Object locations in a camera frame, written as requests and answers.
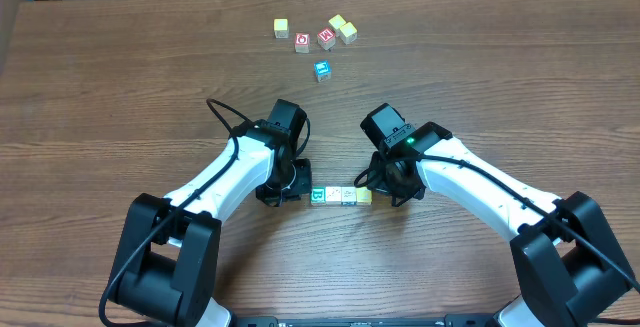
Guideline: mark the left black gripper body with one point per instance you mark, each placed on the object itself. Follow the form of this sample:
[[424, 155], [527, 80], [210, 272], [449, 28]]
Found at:
[[289, 182]]

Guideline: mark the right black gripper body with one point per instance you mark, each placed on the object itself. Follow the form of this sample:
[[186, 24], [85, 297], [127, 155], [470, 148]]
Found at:
[[389, 180]]

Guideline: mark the green letter block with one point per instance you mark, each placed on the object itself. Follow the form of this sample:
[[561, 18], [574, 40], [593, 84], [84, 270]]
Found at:
[[318, 196]]

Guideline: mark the yellow block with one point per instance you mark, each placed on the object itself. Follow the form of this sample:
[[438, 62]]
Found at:
[[281, 28], [363, 196], [348, 33], [335, 23]]

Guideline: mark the plain white wooden block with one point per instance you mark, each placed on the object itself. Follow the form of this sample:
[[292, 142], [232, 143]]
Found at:
[[333, 195]]

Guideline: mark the white blue picture block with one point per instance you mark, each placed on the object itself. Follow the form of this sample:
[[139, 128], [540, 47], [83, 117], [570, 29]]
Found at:
[[348, 195]]

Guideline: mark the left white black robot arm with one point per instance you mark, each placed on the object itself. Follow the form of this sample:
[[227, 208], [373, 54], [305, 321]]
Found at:
[[165, 265]]

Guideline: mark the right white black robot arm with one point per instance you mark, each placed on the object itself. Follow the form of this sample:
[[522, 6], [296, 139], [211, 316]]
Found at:
[[569, 264]]

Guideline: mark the red block with circle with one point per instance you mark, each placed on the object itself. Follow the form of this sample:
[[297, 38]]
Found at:
[[302, 43]]

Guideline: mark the red block letter E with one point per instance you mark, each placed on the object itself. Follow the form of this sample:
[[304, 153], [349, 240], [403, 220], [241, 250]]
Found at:
[[326, 38]]

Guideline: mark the yellow block behind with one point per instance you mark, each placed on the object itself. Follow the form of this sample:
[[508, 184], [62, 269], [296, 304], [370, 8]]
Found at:
[[335, 23]]

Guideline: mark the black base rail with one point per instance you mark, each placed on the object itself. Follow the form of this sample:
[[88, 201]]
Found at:
[[450, 320]]

